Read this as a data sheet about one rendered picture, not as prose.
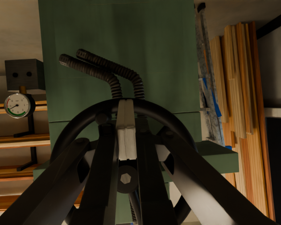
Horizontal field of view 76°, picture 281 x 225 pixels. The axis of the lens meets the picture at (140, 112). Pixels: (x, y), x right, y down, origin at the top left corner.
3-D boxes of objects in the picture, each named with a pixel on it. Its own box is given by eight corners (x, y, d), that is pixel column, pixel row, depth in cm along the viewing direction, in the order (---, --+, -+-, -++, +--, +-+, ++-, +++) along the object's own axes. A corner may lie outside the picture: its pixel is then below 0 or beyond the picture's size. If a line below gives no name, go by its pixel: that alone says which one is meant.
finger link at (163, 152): (136, 147, 12) (179, 144, 12) (134, 117, 17) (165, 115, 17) (137, 165, 13) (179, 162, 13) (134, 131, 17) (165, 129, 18)
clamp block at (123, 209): (171, 182, 43) (173, 219, 43) (161, 164, 57) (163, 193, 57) (109, 188, 43) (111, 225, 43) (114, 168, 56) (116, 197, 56)
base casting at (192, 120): (202, 111, 53) (204, 142, 53) (165, 109, 110) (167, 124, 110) (46, 122, 51) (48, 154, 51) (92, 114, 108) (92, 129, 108)
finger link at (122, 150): (128, 160, 15) (118, 161, 15) (127, 123, 21) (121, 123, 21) (125, 127, 13) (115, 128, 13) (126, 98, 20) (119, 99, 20)
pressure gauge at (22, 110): (28, 84, 44) (30, 117, 44) (36, 85, 48) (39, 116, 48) (1, 85, 44) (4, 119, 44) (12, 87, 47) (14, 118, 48)
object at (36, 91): (35, 57, 46) (37, 89, 47) (55, 68, 59) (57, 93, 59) (1, 60, 46) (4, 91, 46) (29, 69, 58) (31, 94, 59)
